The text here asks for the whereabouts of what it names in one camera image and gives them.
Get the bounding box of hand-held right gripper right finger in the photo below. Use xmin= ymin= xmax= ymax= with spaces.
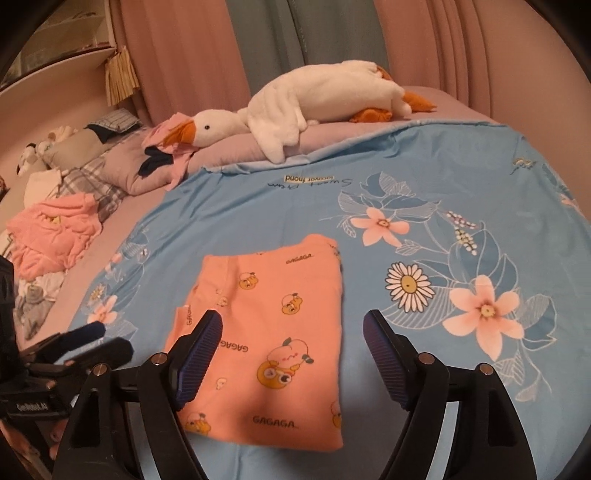
xmin=362 ymin=309 xmax=539 ymax=480

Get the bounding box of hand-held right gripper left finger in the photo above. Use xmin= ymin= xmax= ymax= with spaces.
xmin=53 ymin=309 xmax=225 ymax=480

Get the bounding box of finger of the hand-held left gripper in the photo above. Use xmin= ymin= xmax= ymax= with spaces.
xmin=28 ymin=320 xmax=106 ymax=365
xmin=51 ymin=337 xmax=136 ymax=377

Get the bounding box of orange printed baby top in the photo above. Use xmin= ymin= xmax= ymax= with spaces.
xmin=165 ymin=233 xmax=346 ymax=450

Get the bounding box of person's left hand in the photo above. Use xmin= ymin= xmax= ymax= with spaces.
xmin=0 ymin=418 xmax=63 ymax=462

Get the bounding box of small white cloth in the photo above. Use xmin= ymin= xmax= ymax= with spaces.
xmin=28 ymin=272 xmax=65 ymax=296

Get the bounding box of pink fluffy garment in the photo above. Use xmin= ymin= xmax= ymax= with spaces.
xmin=7 ymin=193 xmax=105 ymax=280

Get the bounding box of cream garment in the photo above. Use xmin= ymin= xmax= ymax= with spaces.
xmin=23 ymin=168 xmax=63 ymax=206

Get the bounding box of grey plaid pillow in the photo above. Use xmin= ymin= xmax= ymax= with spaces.
xmin=60 ymin=154 xmax=130 ymax=222

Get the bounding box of mauve pillow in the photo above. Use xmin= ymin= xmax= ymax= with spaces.
xmin=102 ymin=134 xmax=195 ymax=197
xmin=189 ymin=108 xmax=416 ymax=174

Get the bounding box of blue floral blanket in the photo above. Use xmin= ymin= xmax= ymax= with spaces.
xmin=67 ymin=119 xmax=591 ymax=480

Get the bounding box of navy cloth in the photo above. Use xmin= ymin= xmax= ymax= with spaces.
xmin=139 ymin=147 xmax=174 ymax=178

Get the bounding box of beige plush toy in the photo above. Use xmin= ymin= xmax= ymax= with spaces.
xmin=39 ymin=124 xmax=79 ymax=148

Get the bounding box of thin pink garment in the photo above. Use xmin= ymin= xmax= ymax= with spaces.
xmin=141 ymin=114 xmax=204 ymax=192

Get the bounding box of grey striped folded cloth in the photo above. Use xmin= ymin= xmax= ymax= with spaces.
xmin=85 ymin=108 xmax=141 ymax=134

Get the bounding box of straw fringe tassel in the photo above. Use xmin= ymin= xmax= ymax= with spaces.
xmin=105 ymin=45 xmax=140 ymax=107

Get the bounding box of white goose plush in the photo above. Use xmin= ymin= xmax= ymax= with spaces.
xmin=166 ymin=60 xmax=438 ymax=164

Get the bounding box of pink curtain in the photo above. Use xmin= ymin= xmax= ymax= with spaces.
xmin=374 ymin=0 xmax=522 ymax=125
xmin=113 ymin=0 xmax=250 ymax=127

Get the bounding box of teal curtain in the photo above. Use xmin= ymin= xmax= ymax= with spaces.
xmin=226 ymin=0 xmax=386 ymax=93

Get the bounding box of white wall cabinet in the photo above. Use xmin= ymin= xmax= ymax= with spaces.
xmin=0 ymin=0 xmax=118 ymax=100

